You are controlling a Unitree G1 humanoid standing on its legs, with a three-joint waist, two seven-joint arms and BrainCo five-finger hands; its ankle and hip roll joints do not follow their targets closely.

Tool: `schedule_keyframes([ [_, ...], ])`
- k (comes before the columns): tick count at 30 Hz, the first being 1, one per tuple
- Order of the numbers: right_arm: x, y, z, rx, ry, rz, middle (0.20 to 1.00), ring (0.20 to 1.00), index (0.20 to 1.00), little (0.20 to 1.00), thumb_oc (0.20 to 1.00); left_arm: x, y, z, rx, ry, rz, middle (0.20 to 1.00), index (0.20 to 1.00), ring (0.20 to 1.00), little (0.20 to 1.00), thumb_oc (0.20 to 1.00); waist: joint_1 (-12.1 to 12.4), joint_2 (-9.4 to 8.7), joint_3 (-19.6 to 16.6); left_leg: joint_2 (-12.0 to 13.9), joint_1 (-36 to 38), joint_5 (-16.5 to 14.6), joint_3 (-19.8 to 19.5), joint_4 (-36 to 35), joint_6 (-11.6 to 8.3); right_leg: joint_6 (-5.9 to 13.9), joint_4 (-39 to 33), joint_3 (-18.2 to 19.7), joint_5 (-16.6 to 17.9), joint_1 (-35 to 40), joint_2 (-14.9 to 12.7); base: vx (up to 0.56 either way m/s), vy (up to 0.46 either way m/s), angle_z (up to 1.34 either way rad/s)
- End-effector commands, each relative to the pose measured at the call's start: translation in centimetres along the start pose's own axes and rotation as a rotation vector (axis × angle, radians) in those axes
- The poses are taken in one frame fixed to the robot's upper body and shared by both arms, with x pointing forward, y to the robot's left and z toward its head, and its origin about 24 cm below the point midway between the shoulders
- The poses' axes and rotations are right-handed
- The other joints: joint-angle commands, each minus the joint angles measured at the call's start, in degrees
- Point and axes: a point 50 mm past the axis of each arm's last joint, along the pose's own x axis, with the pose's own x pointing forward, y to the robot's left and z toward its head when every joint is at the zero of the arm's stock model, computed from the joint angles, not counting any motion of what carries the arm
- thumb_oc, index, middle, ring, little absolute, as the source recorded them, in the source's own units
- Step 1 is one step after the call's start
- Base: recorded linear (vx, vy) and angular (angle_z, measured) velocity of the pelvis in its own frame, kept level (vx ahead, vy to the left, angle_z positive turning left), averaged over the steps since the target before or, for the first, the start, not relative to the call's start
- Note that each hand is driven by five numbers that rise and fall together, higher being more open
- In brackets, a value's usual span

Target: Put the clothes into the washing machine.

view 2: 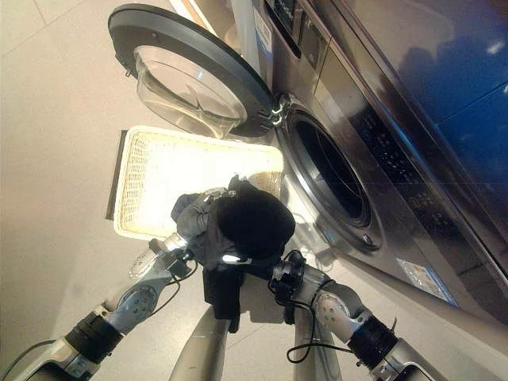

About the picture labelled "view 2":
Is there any silver robot leg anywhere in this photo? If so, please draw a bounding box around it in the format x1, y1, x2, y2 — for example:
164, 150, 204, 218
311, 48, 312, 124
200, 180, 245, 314
168, 307, 233, 381
292, 313, 345, 381

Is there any washer detergent drawer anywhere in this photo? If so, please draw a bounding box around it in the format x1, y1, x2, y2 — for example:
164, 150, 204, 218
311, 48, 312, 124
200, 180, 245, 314
264, 0, 334, 69

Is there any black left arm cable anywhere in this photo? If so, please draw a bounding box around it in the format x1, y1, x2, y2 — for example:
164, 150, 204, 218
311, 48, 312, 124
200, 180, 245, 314
146, 253, 199, 317

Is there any left silver robot leg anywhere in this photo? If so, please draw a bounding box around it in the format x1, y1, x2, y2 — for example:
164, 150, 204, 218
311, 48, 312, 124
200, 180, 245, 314
168, 307, 233, 381

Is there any blue white washer sticker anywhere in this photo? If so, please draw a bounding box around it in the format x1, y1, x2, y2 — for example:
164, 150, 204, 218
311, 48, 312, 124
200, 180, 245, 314
395, 256, 460, 307

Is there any dark washer control panel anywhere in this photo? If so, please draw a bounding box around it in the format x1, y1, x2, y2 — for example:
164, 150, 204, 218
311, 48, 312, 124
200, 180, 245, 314
348, 106, 461, 243

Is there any silver front-load washing machine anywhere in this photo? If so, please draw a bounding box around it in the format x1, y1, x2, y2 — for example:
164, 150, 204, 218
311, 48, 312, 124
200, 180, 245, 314
229, 0, 508, 329

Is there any clear glass door bowl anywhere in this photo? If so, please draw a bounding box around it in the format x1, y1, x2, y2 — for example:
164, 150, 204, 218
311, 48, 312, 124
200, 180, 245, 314
133, 46, 244, 140

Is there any white plastic laundry basket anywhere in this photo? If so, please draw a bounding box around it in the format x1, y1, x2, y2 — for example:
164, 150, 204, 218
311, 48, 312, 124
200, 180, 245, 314
113, 125, 285, 241

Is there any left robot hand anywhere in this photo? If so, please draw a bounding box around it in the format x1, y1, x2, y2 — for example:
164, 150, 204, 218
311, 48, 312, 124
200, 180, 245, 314
171, 189, 237, 244

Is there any dark grey round washer door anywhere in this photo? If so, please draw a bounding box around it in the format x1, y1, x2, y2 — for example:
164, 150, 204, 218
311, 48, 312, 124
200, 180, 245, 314
107, 3, 283, 139

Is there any right silver robot leg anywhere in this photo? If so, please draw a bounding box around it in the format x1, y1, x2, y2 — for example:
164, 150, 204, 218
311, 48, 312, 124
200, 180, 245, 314
292, 313, 345, 381

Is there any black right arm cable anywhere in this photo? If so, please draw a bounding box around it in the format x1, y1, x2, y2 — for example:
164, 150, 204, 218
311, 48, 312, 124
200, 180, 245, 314
282, 301, 400, 364

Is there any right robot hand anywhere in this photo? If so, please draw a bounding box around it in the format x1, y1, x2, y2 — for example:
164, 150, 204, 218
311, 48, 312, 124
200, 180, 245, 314
215, 174, 297, 267

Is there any washer side energy label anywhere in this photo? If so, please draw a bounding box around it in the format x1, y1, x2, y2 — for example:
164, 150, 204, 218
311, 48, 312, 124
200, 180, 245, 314
252, 6, 275, 55

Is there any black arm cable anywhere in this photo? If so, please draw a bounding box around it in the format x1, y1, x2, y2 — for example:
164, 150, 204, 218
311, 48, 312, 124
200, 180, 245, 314
146, 253, 199, 317
282, 301, 400, 364

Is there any dark grey garment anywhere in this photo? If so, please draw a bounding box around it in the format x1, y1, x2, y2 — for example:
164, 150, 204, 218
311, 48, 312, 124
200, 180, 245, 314
176, 198, 287, 334

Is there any chrome door hinge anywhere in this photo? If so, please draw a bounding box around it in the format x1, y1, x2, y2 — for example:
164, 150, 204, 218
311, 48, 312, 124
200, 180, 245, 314
270, 94, 293, 129

